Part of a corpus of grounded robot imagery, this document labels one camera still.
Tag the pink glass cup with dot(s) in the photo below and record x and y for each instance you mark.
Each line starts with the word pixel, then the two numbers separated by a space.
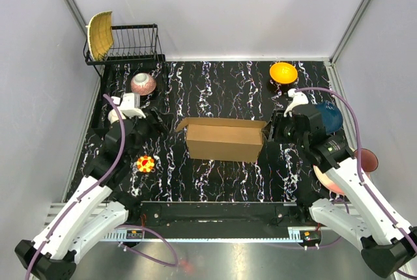
pixel 369 161

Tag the right controller box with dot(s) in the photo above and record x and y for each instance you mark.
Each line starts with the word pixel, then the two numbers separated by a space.
pixel 311 237

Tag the orange bowl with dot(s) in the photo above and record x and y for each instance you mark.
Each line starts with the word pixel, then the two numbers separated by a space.
pixel 283 73

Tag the yellow woven plate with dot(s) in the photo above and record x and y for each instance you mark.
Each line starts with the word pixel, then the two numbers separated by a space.
pixel 99 35

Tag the left controller box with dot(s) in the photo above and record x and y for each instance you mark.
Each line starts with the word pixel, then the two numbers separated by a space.
pixel 134 234

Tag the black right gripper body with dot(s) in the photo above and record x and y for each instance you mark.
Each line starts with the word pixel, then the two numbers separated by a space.
pixel 283 128

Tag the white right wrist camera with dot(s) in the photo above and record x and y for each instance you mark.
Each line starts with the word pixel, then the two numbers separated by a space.
pixel 297 98

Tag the brown cardboard box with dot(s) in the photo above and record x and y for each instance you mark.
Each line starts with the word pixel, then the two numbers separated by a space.
pixel 223 139

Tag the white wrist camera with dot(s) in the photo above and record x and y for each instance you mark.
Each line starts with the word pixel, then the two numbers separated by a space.
pixel 128 106
pixel 297 98

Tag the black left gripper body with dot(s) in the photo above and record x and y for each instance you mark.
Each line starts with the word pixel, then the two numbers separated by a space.
pixel 145 128

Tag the yellow red flower toy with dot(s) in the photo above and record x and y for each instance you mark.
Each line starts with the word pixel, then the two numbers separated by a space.
pixel 145 164

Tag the black marble pattern mat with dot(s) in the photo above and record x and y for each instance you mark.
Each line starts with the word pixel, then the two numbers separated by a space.
pixel 225 89

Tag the red patterned bowl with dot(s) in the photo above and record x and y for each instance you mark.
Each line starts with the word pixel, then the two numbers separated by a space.
pixel 143 84

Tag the cream floral plate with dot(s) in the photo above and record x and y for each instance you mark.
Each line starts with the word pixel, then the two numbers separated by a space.
pixel 326 182

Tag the controller box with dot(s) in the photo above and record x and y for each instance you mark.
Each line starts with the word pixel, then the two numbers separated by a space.
pixel 134 234
pixel 311 237

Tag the dark blue bowl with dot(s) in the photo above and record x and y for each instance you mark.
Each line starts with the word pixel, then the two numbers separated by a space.
pixel 331 116

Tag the black wire dish rack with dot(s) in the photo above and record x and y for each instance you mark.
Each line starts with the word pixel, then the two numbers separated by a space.
pixel 136 49

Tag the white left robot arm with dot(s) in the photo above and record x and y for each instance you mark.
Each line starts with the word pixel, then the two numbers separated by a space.
pixel 96 207

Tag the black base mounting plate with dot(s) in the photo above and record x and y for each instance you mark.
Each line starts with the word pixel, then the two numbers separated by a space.
pixel 217 222

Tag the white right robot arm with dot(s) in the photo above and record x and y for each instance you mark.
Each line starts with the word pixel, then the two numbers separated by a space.
pixel 385 239

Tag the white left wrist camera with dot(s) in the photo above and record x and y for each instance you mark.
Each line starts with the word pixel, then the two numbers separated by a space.
pixel 128 106

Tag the white flower-shaped bowl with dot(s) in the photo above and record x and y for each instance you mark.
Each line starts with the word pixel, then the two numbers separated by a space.
pixel 113 116

